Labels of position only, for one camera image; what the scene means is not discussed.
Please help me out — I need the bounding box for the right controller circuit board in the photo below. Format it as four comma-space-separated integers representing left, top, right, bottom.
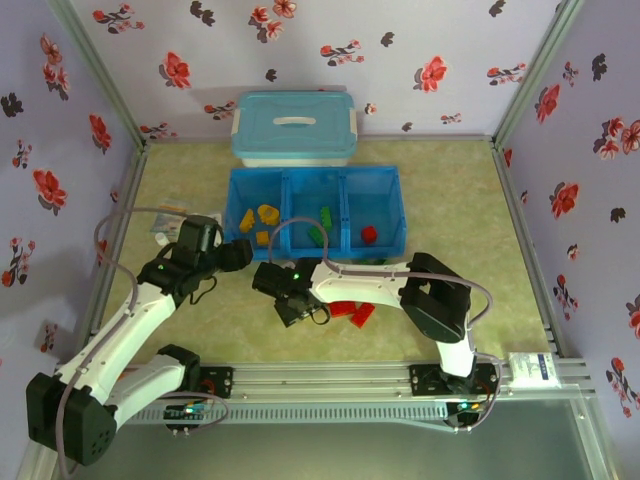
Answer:
446, 398, 489, 432

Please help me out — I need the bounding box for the black left camera cable loop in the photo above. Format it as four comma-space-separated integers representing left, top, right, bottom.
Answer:
188, 273, 219, 307

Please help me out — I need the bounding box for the grey left arm cable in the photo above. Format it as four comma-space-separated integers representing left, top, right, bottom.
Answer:
53, 206, 226, 477

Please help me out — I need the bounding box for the aluminium frame corner post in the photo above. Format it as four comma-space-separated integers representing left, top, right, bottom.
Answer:
46, 0, 152, 149
491, 0, 587, 149

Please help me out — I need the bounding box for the controller circuit board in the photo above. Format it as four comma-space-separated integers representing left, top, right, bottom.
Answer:
446, 398, 489, 432
163, 401, 212, 434

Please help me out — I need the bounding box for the blue lidded storage box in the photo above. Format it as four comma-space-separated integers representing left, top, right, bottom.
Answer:
230, 90, 360, 170

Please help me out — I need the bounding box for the grey slotted cable duct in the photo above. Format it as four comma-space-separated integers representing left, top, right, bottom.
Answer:
133, 403, 452, 425

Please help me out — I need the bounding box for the aluminium side rail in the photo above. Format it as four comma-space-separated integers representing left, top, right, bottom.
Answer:
79, 143, 152, 362
491, 143, 582, 359

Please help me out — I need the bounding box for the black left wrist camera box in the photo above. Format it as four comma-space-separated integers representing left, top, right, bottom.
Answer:
175, 214, 225, 257

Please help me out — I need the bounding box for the white paper packet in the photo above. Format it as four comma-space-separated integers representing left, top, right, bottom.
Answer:
506, 351, 561, 389

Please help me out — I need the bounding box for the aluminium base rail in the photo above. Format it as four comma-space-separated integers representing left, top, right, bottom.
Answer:
49, 362, 599, 402

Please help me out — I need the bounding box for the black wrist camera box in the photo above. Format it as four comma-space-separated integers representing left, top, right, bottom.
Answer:
175, 214, 225, 257
273, 292, 321, 330

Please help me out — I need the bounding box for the left controller circuit board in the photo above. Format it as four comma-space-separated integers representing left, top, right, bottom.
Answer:
163, 401, 212, 434

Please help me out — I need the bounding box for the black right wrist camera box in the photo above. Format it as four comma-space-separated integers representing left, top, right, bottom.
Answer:
273, 292, 321, 330

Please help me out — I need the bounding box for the clear plastic bag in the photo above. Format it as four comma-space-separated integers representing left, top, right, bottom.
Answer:
149, 199, 191, 237

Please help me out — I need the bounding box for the blue three-compartment sorting bin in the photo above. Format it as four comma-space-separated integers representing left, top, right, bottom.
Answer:
222, 165, 408, 263

